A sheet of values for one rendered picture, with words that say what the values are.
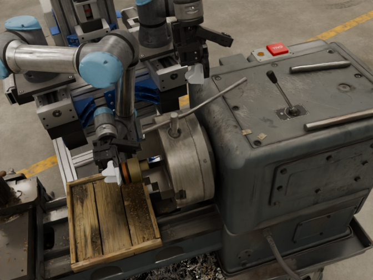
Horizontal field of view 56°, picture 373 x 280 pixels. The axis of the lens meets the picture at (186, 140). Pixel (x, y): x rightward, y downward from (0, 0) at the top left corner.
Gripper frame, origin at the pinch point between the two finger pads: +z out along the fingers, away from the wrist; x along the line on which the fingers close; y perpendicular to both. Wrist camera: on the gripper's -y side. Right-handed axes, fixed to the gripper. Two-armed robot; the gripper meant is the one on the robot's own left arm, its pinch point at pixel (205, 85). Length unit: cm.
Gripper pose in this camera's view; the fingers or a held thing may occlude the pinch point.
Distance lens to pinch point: 105.6
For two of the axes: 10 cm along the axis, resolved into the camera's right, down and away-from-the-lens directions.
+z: 1.4, 8.4, 5.3
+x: 2.6, 4.8, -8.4
